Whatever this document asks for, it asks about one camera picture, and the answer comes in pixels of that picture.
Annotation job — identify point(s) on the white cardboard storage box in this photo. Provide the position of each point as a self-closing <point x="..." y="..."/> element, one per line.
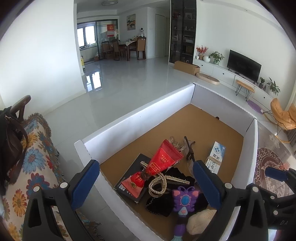
<point x="204" y="115"/>

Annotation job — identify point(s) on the purple butterfly toy wand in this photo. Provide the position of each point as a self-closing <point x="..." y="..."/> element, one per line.
<point x="184" y="204"/>

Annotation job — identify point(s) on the dining table with chairs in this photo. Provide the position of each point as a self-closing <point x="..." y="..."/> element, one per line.
<point x="116" y="50"/>

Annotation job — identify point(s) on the small wooden bench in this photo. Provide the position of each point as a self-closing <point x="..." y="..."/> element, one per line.
<point x="248" y="89"/>

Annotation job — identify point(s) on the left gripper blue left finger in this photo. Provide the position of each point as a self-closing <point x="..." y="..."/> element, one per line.
<point x="82" y="183"/>

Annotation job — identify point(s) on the brown cardboard box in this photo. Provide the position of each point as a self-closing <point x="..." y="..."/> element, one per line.
<point x="186" y="67"/>

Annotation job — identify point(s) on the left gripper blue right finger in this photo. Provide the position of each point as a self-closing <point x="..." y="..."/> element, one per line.
<point x="210" y="184"/>

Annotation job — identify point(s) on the red packet bag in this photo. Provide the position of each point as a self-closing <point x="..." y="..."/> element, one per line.
<point x="165" y="157"/>

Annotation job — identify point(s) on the black fuzzy scrunchie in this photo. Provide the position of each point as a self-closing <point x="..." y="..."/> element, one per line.
<point x="164" y="204"/>

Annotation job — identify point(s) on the black flat television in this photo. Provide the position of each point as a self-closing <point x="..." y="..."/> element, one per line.
<point x="243" y="65"/>

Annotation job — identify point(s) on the brown leather handbag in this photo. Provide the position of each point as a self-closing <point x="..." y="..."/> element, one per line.
<point x="12" y="150"/>

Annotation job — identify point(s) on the orange lounge chair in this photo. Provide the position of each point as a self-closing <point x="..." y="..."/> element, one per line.
<point x="283" y="119"/>

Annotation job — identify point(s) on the green potted plant right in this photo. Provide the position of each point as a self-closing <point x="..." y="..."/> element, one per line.
<point x="273" y="88"/>

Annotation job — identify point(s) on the dark display cabinet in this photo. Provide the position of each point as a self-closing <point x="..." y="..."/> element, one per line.
<point x="183" y="31"/>

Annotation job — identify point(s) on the red flower vase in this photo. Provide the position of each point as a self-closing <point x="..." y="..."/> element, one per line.
<point x="201" y="51"/>

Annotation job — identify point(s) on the clear rhinestone hair claw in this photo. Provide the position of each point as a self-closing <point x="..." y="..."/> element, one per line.
<point x="179" y="144"/>

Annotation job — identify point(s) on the green potted plant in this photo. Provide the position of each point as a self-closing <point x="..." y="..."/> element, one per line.
<point x="217" y="57"/>
<point x="273" y="88"/>

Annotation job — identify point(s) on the white tv cabinet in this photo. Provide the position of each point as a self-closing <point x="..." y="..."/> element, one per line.
<point x="229" y="79"/>

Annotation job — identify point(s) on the black odor removing bar box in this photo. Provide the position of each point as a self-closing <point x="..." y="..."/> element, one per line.
<point x="127" y="185"/>

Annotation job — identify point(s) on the cream towel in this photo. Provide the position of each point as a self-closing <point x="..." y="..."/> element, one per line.
<point x="198" y="222"/>

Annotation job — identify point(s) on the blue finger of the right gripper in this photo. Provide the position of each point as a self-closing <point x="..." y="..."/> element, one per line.
<point x="276" y="174"/>

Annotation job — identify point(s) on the blue white ointment box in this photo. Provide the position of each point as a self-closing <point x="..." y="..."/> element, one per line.
<point x="215" y="158"/>

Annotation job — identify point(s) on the black frame glasses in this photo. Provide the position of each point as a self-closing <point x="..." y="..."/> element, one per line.
<point x="190" y="155"/>

